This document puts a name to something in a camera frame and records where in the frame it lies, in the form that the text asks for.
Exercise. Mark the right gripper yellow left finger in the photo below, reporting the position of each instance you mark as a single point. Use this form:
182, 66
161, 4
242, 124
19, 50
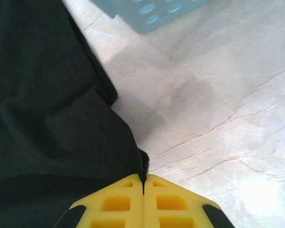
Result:
114, 213

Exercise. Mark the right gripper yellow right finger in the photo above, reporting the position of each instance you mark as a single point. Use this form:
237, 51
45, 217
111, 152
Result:
175, 213

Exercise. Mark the black t-shirt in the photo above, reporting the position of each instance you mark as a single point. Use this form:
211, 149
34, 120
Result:
50, 107

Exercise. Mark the light blue plastic basket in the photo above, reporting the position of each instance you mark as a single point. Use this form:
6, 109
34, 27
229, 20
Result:
147, 14

